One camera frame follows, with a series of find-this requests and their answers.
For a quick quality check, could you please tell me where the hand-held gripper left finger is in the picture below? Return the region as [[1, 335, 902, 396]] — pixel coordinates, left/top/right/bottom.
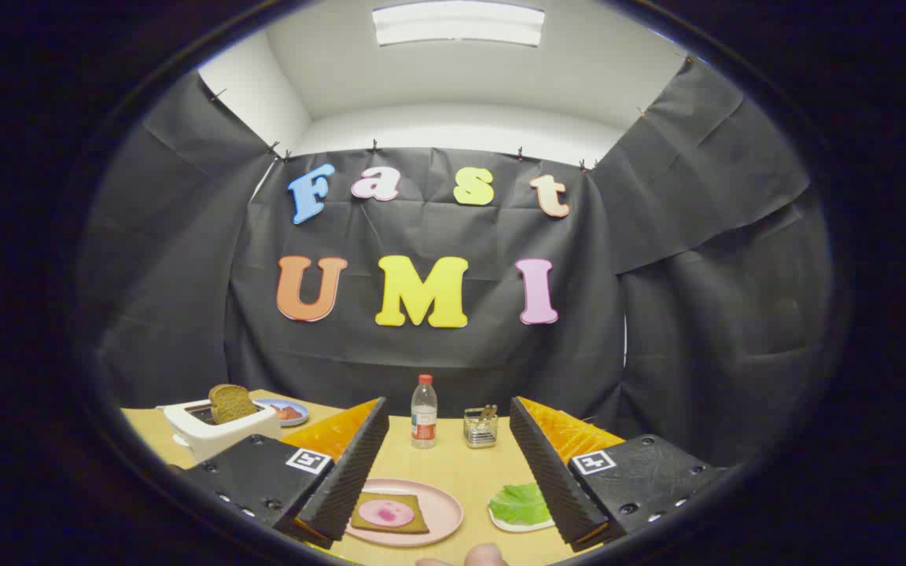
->
[[175, 397, 391, 551]]

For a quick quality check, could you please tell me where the wire mesh utensil holder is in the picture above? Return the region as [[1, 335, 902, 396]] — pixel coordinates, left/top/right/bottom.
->
[[464, 407, 499, 449]]

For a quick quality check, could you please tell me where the ceiling light panel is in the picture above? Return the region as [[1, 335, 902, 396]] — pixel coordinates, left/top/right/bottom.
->
[[372, 1, 546, 48]]

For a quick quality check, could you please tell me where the clear plastic water bottle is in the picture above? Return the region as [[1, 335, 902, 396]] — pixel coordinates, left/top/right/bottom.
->
[[411, 374, 438, 450]]

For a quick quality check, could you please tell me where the green lettuce leaf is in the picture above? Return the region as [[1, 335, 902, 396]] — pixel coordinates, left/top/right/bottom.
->
[[489, 483, 552, 526]]

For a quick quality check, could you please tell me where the blue plate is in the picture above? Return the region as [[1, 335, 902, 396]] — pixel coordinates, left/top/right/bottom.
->
[[255, 399, 311, 428]]

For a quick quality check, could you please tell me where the pink ham slice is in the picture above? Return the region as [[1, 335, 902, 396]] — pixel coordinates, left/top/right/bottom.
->
[[358, 499, 416, 527]]

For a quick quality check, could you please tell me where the small white plate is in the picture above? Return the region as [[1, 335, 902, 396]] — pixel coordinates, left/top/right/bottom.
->
[[488, 503, 556, 533]]

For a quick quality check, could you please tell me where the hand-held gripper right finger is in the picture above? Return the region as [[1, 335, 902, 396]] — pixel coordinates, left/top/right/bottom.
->
[[509, 396, 730, 553]]

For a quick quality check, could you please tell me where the black backdrop cloth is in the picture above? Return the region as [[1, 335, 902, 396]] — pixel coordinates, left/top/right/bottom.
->
[[75, 55, 835, 470]]

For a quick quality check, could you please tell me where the pink plate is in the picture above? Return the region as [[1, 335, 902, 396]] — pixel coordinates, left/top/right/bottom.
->
[[344, 479, 465, 548]]

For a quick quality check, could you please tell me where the white toaster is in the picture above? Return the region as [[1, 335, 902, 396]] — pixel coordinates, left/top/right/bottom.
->
[[164, 399, 282, 463]]

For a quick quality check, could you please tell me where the brown bread slice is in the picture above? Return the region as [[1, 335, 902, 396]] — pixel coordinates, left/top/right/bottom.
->
[[350, 493, 431, 535], [208, 384, 259, 425]]

